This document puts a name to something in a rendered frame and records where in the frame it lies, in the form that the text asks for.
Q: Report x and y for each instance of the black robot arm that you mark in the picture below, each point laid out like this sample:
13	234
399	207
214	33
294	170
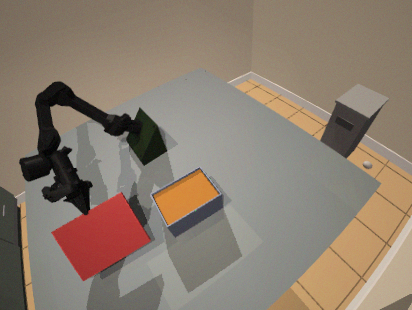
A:
49	140

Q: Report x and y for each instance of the red lid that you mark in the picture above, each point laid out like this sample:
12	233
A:
94	241

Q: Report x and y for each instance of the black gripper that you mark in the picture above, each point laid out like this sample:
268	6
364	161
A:
76	189

